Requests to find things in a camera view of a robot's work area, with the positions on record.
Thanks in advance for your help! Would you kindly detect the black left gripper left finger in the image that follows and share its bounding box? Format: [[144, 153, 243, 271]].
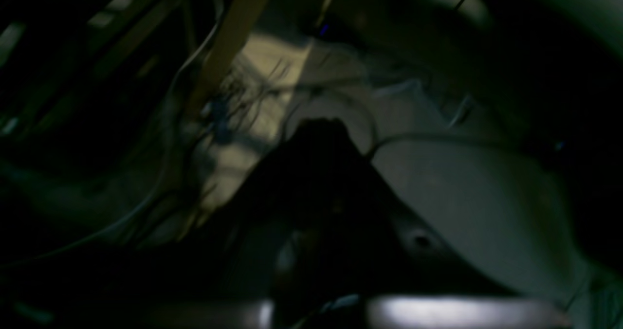
[[146, 120, 341, 329]]

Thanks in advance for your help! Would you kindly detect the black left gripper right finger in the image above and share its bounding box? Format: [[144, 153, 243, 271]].
[[311, 120, 516, 329]]

